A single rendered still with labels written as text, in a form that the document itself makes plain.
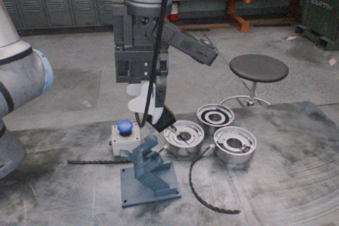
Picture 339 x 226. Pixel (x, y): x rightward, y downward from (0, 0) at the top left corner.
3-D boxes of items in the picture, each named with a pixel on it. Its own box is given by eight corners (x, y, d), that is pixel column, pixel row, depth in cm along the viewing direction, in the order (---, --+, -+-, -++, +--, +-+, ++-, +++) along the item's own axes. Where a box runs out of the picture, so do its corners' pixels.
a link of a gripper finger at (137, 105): (127, 124, 47) (126, 77, 43) (160, 122, 48) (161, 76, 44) (128, 134, 45) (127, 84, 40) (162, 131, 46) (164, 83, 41)
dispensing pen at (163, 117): (199, 144, 54) (150, 94, 44) (183, 155, 54) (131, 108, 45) (196, 137, 55) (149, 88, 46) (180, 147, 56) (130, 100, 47)
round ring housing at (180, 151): (187, 126, 76) (188, 115, 74) (211, 148, 69) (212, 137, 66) (157, 139, 71) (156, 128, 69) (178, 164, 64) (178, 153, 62)
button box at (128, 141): (139, 134, 73) (138, 121, 70) (141, 153, 67) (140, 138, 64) (110, 138, 72) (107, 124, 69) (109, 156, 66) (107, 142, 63)
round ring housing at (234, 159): (247, 137, 72) (249, 126, 70) (259, 166, 64) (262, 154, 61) (209, 137, 72) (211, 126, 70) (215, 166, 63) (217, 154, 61)
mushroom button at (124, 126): (133, 132, 70) (132, 117, 67) (134, 142, 67) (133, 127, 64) (118, 134, 70) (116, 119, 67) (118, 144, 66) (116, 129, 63)
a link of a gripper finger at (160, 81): (151, 99, 46) (151, 52, 42) (160, 98, 46) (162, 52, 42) (154, 112, 42) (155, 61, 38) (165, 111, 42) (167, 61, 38)
